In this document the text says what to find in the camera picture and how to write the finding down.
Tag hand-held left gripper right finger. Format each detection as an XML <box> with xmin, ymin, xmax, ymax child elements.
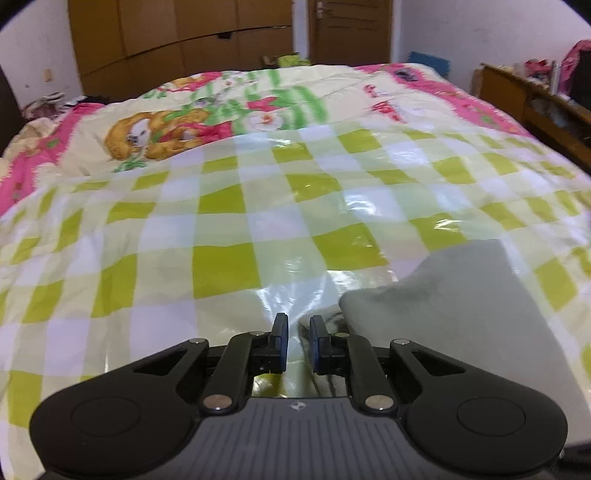
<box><xmin>308</xmin><ymin>316</ymin><xmax>468</xmax><ymax>415</ymax></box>

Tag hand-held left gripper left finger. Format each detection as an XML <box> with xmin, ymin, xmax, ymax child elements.
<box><xmin>133</xmin><ymin>313</ymin><xmax>291</xmax><ymax>415</ymax></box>

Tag light grey pants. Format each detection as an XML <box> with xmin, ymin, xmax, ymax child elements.
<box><xmin>298</xmin><ymin>239</ymin><xmax>591</xmax><ymax>446</ymax></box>

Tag green checked plastic sheet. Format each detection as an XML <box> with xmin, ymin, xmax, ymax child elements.
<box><xmin>0</xmin><ymin>121</ymin><xmax>591</xmax><ymax>416</ymax></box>

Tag cartoon printed blanket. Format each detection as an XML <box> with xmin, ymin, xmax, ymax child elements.
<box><xmin>0</xmin><ymin>62</ymin><xmax>539</xmax><ymax>220</ymax></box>

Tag green cloth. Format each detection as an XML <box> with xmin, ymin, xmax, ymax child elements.
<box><xmin>262</xmin><ymin>54</ymin><xmax>312</xmax><ymax>70</ymax></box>

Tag wooden door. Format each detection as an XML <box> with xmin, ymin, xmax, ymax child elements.
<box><xmin>307</xmin><ymin>0</ymin><xmax>394</xmax><ymax>66</ymax></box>

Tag wooden wardrobe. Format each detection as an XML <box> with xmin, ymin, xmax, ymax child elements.
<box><xmin>68</xmin><ymin>0</ymin><xmax>295</xmax><ymax>96</ymax></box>

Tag pile of clothes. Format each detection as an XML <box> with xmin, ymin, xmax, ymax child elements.
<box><xmin>22</xmin><ymin>91</ymin><xmax>109</xmax><ymax>121</ymax></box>

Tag dark headboard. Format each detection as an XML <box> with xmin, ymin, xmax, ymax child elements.
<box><xmin>0</xmin><ymin>64</ymin><xmax>25</xmax><ymax>155</ymax></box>

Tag pink cloth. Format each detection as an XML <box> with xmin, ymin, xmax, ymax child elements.
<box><xmin>560</xmin><ymin>39</ymin><xmax>591</xmax><ymax>95</ymax></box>

